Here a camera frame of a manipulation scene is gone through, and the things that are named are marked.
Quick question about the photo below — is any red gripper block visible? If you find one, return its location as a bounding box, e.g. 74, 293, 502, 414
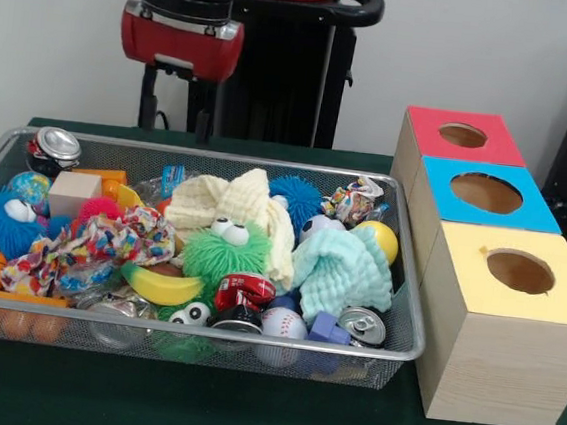
109, 0, 248, 148

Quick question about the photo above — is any cream yellow cloth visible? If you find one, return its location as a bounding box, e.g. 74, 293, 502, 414
156, 159, 304, 293

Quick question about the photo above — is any mint green cloth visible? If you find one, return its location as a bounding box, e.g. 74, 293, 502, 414
285, 218, 401, 332

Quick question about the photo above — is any shallow clear mesh bin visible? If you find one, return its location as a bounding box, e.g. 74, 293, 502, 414
0, 122, 444, 393

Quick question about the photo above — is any wooden three-hole box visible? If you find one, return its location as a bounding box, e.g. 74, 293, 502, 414
367, 104, 567, 425

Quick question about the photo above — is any silver drink can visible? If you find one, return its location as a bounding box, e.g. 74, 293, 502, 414
24, 124, 85, 179

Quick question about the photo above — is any yellow green plastic banana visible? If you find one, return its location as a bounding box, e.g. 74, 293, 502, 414
117, 259, 208, 310

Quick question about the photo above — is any small soccer ball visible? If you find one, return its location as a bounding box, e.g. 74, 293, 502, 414
298, 212, 348, 248

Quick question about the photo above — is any green spiky ball with eye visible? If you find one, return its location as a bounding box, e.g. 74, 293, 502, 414
156, 296, 216, 328

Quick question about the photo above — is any small baseball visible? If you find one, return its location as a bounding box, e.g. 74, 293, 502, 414
260, 304, 311, 340

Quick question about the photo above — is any yellow ball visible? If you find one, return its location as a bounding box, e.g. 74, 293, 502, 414
351, 218, 403, 266

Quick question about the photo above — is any dark green tablecloth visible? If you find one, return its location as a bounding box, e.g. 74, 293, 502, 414
0, 113, 567, 425

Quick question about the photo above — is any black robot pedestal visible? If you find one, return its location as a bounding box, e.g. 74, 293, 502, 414
209, 0, 386, 155

